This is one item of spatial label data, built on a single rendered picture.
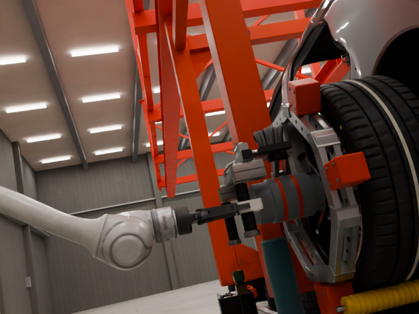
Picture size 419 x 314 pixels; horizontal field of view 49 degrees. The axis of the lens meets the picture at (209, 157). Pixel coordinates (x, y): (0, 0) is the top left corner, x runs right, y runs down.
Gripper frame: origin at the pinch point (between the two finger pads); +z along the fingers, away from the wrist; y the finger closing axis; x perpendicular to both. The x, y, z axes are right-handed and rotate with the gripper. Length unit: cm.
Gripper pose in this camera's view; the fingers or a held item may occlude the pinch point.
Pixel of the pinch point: (249, 207)
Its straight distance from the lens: 125.8
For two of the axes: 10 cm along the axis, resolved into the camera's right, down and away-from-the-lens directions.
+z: 9.7, -1.9, 1.3
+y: 0.8, -2.5, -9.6
